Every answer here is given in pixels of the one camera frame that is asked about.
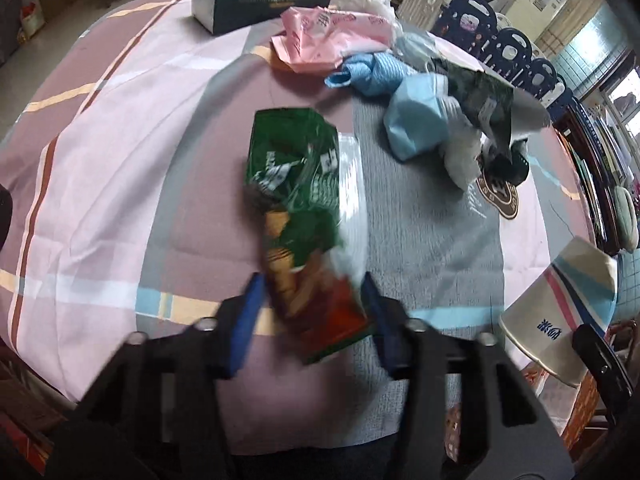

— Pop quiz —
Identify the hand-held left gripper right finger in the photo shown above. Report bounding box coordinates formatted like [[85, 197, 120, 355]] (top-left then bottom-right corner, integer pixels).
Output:
[[359, 272, 576, 480]]

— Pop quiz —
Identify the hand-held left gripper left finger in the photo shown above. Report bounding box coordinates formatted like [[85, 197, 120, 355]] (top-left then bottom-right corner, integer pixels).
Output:
[[50, 272, 268, 480]]

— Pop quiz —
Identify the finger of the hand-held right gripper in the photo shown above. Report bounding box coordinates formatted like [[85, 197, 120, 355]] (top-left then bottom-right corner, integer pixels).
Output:
[[571, 324, 635, 413]]

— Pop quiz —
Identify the green snack bag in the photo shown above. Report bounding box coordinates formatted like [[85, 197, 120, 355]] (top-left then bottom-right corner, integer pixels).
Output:
[[243, 107, 378, 366]]

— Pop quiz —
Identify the white tissue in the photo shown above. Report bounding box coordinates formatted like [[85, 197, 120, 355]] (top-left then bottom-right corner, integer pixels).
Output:
[[442, 105, 488, 191]]

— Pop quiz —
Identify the blue face mask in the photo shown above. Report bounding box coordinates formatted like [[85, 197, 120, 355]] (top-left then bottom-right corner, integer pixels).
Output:
[[382, 74, 463, 162]]

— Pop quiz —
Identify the pink plastic wrapper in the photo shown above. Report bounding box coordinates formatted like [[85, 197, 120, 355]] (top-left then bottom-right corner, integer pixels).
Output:
[[270, 6, 398, 75]]

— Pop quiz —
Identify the wooden armchair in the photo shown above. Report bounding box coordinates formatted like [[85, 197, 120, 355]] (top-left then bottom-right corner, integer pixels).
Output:
[[515, 317, 640, 468]]

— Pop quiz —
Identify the striped white paper container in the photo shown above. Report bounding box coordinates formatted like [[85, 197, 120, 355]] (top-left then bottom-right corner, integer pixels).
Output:
[[499, 236, 619, 387]]

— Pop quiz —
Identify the grey green cushion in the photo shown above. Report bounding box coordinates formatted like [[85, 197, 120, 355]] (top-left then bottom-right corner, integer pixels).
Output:
[[612, 186, 640, 253]]

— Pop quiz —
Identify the row of picture books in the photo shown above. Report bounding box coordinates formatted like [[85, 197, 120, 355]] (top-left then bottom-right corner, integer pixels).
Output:
[[567, 105, 628, 251]]

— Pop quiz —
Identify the plaid tablecloth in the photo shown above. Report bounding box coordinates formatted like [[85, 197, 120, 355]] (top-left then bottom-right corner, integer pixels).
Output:
[[0, 0, 598, 456]]

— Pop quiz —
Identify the dark crumpled wrapper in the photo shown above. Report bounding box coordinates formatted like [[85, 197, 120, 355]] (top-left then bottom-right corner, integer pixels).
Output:
[[482, 139, 531, 186]]

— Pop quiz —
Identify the dark wooden coffee table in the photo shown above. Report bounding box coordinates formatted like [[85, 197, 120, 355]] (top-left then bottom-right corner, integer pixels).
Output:
[[552, 102, 626, 256]]

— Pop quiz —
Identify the rolled blue cloth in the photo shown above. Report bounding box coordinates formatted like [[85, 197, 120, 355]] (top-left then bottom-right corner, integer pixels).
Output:
[[325, 52, 418, 97]]

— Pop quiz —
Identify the dark green foil wrapper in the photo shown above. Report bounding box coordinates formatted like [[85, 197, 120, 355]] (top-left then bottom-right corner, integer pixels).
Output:
[[432, 57, 551, 156]]

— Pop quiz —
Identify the crumpled pale plastic wrap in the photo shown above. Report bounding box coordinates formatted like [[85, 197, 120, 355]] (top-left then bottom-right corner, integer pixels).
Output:
[[394, 31, 442, 69]]

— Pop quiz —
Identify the white plastic bag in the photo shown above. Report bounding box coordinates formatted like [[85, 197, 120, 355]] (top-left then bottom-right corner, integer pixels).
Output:
[[332, 0, 401, 31]]

